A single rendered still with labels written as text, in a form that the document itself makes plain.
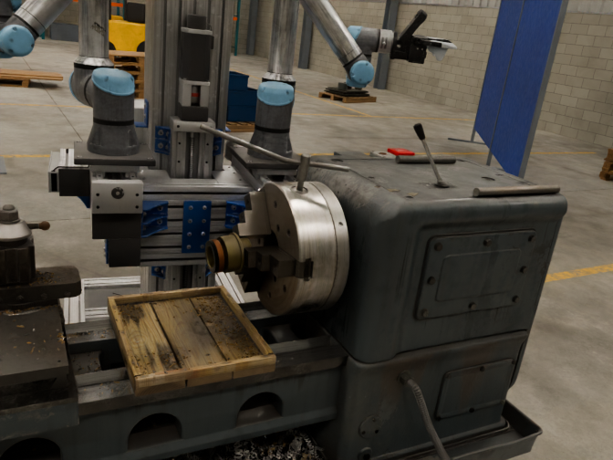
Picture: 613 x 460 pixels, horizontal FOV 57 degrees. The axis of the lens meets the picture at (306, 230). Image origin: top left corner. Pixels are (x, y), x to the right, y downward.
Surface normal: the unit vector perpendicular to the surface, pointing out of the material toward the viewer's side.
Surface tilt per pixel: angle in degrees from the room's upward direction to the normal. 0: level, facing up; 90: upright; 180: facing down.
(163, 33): 90
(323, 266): 83
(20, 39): 90
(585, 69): 90
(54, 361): 0
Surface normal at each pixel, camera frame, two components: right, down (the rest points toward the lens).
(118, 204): 0.35, 0.36
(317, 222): 0.40, -0.37
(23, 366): 0.11, -0.93
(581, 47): -0.87, 0.07
